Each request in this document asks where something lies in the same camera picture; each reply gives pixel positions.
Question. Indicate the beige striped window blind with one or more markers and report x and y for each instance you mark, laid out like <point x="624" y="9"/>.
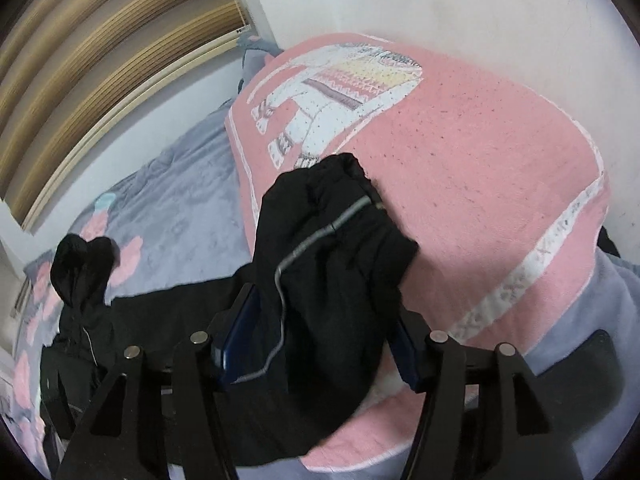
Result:
<point x="100" y="60"/>

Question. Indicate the blue-grey pillow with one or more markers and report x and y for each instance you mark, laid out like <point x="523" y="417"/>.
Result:
<point x="255" y="57"/>

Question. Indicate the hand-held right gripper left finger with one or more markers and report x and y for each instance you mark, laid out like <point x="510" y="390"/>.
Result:
<point x="234" y="345"/>

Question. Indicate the black garment with grey piping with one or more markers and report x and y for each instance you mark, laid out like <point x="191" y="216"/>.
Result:
<point x="325" y="310"/>

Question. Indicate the grey floral quilt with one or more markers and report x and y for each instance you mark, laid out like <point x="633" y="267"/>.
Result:
<point x="190" y="210"/>

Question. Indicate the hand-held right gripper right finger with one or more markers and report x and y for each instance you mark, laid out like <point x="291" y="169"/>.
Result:
<point x="406" y="360"/>

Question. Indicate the dark cloth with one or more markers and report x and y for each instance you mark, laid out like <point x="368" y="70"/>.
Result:
<point x="609" y="245"/>

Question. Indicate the pink elephant print blanket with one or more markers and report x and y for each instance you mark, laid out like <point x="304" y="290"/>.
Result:
<point x="475" y="160"/>

